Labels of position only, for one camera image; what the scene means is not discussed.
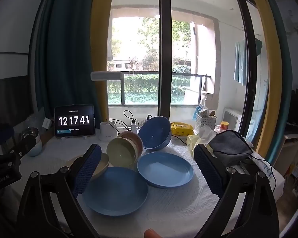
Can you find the large blue bowl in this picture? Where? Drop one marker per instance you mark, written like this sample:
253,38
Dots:
154,132

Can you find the person's right hand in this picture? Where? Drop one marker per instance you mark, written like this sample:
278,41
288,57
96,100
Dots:
152,234

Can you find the small pale carton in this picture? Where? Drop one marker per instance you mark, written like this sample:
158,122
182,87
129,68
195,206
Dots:
203,113

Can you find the blue plate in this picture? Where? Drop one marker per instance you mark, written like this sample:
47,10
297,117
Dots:
166,169
114,193

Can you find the blue plastic bag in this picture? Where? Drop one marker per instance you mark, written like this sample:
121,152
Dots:
198,111

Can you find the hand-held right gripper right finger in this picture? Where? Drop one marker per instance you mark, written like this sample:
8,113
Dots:
208,171

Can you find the black tablet with clock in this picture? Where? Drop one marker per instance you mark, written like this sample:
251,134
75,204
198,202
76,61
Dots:
74,120

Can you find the white desk lamp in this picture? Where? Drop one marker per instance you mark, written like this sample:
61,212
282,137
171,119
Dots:
108,131

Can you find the yellow wet wipes packet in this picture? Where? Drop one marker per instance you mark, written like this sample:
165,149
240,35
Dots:
182,129

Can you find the beige bowl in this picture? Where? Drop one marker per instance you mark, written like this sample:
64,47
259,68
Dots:
102,166

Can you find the light blue hanging garment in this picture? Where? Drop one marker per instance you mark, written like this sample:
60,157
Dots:
240,64

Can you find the white charger plug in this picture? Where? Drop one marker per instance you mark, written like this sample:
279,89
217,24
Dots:
133,126

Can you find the cream bowl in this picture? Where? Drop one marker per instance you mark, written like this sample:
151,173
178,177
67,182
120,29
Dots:
120,151

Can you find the black balcony railing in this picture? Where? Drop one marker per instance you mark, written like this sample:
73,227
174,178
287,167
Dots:
144,73

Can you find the red lid jar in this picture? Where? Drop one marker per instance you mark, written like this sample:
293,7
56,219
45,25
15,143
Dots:
224,126

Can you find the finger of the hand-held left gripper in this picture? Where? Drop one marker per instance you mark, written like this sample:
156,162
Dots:
24,145
5,132

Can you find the teal curtain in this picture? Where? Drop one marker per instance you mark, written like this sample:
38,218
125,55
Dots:
64,54
285,91

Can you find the black window frame post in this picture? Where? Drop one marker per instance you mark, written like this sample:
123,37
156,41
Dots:
164,42

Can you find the white washing machine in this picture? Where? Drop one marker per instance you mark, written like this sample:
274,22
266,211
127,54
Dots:
234,119

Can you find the yellow tissue pack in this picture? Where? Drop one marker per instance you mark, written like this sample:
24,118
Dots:
192,141

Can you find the white textured tablecloth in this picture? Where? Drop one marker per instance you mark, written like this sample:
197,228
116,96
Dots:
173,203

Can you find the pink bowl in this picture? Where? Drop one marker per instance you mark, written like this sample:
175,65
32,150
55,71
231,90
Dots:
137,138

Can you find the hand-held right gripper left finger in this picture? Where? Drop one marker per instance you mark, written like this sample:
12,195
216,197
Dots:
89,168

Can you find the teal hanging garment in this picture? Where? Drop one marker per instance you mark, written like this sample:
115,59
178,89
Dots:
258,45

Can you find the white tablet stand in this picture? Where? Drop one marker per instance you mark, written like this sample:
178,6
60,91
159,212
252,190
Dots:
84,136

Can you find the white plastic basket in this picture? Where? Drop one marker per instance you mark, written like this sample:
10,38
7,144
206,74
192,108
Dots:
205,125

